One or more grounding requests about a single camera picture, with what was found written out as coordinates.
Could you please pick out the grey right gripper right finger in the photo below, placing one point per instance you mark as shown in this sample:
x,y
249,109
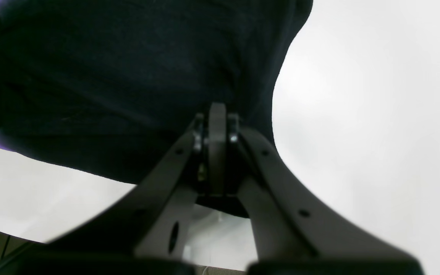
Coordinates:
x,y
296,233

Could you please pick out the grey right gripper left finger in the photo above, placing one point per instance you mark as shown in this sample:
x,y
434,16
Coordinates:
x,y
144,233

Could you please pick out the black T-shirt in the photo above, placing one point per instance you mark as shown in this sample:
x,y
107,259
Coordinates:
x,y
108,86

